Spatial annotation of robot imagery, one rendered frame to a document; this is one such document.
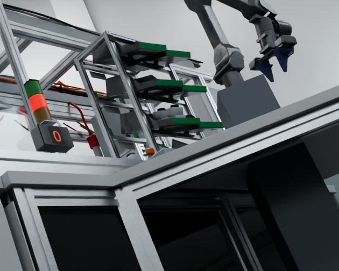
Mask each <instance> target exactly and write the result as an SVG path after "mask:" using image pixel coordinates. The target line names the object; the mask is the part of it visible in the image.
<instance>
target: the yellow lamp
mask: <svg viewBox="0 0 339 271"><path fill-rule="evenodd" d="M33 114H34V117H35V119H36V122H37V124H40V123H42V122H43V121H44V120H53V119H52V116H51V113H50V110H49V108H47V107H42V108H38V109H36V110H35V111H34V113H33Z"/></svg>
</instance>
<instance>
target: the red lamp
mask: <svg viewBox="0 0 339 271"><path fill-rule="evenodd" d="M29 102H30V106H31V108H32V111H33V113H34V111H35V110H36V109H38V108H42V107H47V108H48V105H47V102H46V100H45V96H44V95H43V94H35V95H33V96H31V97H30V98H29Z"/></svg>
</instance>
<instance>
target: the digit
mask: <svg viewBox="0 0 339 271"><path fill-rule="evenodd" d="M48 129H49V131H50V134H51V137H52V140H53V142H54V143H55V144H65V141H64V139H63V136H62V134H61V131H60V128H59V127H50V126H48Z"/></svg>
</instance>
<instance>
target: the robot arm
mask: <svg viewBox="0 0 339 271"><path fill-rule="evenodd" d="M211 1H212V0H184V2H185V4H186V5H187V7H188V8H189V10H191V11H193V12H195V13H196V14H197V16H198V18H199V20H200V22H201V24H202V26H203V28H204V31H205V33H206V35H207V37H208V39H209V41H210V43H211V45H212V47H213V50H214V65H215V68H216V72H215V75H214V77H213V80H214V81H215V82H216V84H220V85H224V86H225V88H227V87H230V86H232V85H235V84H238V83H240V82H243V81H244V79H243V77H242V75H241V73H240V71H241V70H242V69H244V68H245V66H244V59H243V58H244V56H243V55H242V53H241V50H240V49H239V48H238V47H234V46H232V45H230V44H229V42H228V40H227V38H226V36H225V34H224V32H223V30H222V28H221V26H220V24H219V22H218V20H217V18H216V15H215V13H214V11H213V9H212V7H211ZM216 1H219V2H221V3H223V4H225V5H227V6H229V7H231V8H234V9H236V10H238V11H240V12H241V13H242V15H243V17H244V18H246V19H247V20H249V23H252V24H254V25H255V29H256V32H257V36H258V39H257V40H256V42H257V43H260V47H261V50H260V51H259V53H260V54H263V57H262V58H254V59H253V60H252V61H251V62H250V63H249V68H250V70H257V71H261V72H262V73H263V74H264V75H265V76H266V77H267V78H268V79H269V81H270V82H274V78H273V74H272V69H271V68H272V66H273V65H272V64H270V62H269V59H270V58H272V57H273V56H276V58H277V60H278V62H279V64H280V66H281V68H282V70H283V72H287V62H288V58H289V57H290V56H291V55H292V54H294V46H295V45H296V44H297V41H296V38H295V37H294V36H292V35H291V34H292V26H291V25H290V24H289V23H287V22H284V21H283V20H277V19H276V18H275V16H276V15H277V14H278V13H277V12H276V11H275V10H274V9H273V8H272V7H271V6H270V5H269V4H268V3H267V2H266V1H265V0H216ZM268 12H270V13H269V14H268V15H267V16H266V17H265V15H266V14H267V13H268Z"/></svg>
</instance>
